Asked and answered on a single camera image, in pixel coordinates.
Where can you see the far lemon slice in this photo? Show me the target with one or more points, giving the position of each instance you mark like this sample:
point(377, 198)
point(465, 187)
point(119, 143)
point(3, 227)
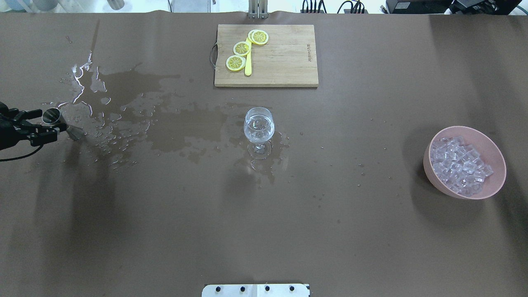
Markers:
point(258, 37)

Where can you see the clear wine glass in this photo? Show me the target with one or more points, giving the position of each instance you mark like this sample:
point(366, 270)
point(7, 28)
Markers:
point(259, 128)

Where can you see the white pedestal base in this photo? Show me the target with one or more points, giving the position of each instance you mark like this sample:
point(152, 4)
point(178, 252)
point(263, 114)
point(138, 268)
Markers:
point(257, 290)

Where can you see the aluminium frame post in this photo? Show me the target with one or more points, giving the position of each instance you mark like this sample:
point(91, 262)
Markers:
point(258, 9)

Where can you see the middle lemon slice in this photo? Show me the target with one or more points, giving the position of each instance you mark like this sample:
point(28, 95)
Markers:
point(242, 48)

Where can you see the steel double jigger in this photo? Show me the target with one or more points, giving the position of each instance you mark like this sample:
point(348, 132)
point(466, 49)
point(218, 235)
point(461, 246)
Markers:
point(53, 117)

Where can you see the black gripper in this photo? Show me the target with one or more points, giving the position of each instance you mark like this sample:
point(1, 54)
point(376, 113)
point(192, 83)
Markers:
point(9, 131)

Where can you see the lemon slice near handle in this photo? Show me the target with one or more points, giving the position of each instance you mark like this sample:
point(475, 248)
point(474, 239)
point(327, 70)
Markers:
point(235, 63)

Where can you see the pile of clear ice cubes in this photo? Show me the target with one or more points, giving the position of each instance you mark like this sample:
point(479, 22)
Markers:
point(459, 165)

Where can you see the pink bowl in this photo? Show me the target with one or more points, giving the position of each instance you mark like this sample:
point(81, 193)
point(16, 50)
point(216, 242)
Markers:
point(489, 151)

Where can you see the yellow plastic knife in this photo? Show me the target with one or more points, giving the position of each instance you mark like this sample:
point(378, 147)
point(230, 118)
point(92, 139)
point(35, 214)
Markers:
point(248, 65)

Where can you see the wooden cutting board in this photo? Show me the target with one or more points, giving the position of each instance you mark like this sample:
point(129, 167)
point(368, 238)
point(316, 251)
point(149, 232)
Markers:
point(288, 59)

